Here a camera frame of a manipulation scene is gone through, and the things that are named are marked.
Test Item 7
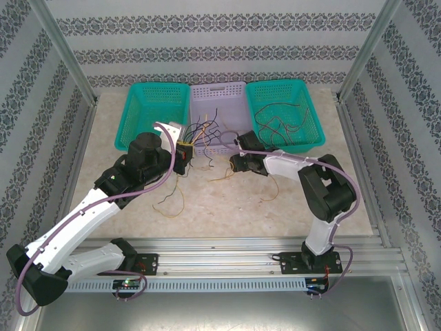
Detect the black wire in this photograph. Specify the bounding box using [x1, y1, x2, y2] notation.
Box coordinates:
[155, 175, 180, 208]

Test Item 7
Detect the yellow wire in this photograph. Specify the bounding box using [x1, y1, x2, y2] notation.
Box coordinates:
[152, 175, 186, 219]

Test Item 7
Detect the dark red wire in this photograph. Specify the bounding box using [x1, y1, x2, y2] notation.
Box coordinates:
[284, 107, 310, 144]

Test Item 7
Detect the teal plastic basket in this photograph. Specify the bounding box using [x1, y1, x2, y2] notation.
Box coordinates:
[114, 82, 192, 152]
[245, 79, 327, 156]

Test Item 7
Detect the lavender plastic basket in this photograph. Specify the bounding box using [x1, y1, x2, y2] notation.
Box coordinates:
[189, 81, 258, 157]

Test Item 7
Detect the small circuit board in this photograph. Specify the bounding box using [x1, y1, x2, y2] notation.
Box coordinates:
[112, 278, 143, 290]
[305, 277, 330, 294]

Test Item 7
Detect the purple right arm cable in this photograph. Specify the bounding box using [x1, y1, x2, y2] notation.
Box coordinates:
[219, 130, 360, 299]

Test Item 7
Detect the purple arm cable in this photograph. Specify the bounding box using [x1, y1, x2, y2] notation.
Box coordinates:
[219, 130, 360, 299]
[15, 121, 175, 317]

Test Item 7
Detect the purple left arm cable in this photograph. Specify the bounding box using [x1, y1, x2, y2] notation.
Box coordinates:
[15, 121, 175, 317]

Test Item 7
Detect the aluminium frame side rail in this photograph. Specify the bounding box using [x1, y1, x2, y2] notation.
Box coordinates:
[334, 98, 406, 277]
[30, 101, 101, 263]

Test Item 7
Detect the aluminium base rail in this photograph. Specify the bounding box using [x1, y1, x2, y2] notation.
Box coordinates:
[79, 236, 345, 277]

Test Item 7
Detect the white slotted cable duct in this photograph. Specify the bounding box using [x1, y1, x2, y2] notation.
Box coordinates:
[65, 275, 331, 294]

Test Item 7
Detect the short purple cable loop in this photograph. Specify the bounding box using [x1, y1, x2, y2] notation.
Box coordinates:
[115, 268, 148, 302]

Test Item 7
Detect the aluminium frame post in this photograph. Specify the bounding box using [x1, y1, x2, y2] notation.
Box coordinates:
[336, 0, 403, 103]
[28, 0, 99, 105]

